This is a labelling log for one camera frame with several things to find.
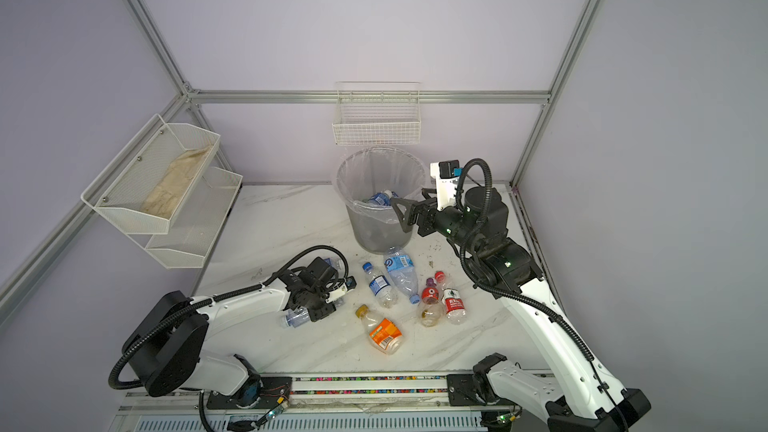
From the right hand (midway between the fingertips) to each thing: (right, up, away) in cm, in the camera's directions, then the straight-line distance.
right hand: (405, 195), depth 62 cm
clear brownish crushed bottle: (+8, -34, +24) cm, 42 cm away
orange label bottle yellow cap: (-5, -37, +19) cm, 42 cm away
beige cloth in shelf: (-62, +4, +18) cm, 65 cm away
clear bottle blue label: (-30, -34, +24) cm, 52 cm away
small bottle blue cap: (-6, -26, +24) cm, 36 cm away
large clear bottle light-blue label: (0, -21, +31) cm, 38 cm away
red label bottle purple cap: (+8, -28, +24) cm, 38 cm away
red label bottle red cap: (+14, -29, +22) cm, 39 cm away
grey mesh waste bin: (-7, -9, +35) cm, 37 cm away
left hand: (-24, -31, +26) cm, 47 cm away
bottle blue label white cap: (-6, +1, +31) cm, 31 cm away
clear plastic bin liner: (-11, +7, +37) cm, 39 cm away
